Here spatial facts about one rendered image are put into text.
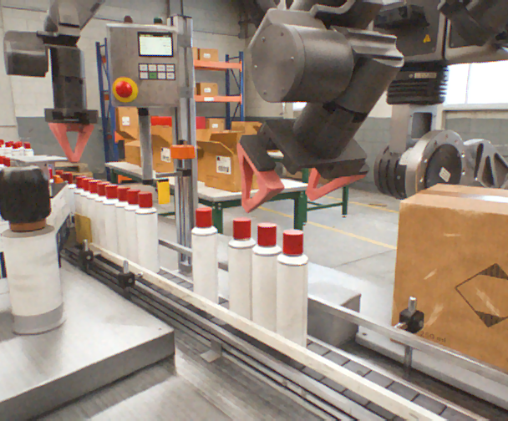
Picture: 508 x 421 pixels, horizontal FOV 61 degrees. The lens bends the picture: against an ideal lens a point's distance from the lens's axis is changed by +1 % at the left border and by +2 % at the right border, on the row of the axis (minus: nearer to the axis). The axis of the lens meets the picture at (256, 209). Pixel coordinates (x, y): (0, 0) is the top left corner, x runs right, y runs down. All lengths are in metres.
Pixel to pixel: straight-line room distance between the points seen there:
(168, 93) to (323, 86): 0.80
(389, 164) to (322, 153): 0.65
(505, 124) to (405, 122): 5.27
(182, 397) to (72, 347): 0.21
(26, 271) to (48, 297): 0.06
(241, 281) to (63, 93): 0.46
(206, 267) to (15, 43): 0.51
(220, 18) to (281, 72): 9.80
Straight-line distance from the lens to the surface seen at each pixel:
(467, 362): 0.64
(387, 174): 1.07
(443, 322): 0.83
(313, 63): 0.33
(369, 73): 0.38
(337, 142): 0.41
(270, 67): 0.34
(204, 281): 0.87
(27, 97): 8.62
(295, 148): 0.41
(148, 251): 1.06
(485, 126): 6.42
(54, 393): 0.77
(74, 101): 0.86
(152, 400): 0.75
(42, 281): 0.86
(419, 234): 0.79
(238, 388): 0.76
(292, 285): 0.69
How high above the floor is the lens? 1.27
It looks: 13 degrees down
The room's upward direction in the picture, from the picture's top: straight up
